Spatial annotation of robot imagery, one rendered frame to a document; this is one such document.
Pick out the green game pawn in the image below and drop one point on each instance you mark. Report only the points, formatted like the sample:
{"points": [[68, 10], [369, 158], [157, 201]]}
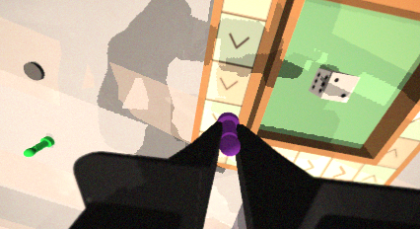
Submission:
{"points": [[45, 142]]}

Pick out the beige die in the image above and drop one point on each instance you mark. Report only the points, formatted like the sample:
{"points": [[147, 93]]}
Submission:
{"points": [[333, 85]]}

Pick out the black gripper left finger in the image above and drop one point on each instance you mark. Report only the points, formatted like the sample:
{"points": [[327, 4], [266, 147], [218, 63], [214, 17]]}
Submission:
{"points": [[181, 183]]}

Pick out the purple pawn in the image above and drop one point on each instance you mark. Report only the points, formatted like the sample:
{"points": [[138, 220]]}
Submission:
{"points": [[229, 145]]}

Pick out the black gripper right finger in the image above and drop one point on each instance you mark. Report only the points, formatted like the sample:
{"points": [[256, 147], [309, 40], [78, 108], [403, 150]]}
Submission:
{"points": [[278, 194]]}

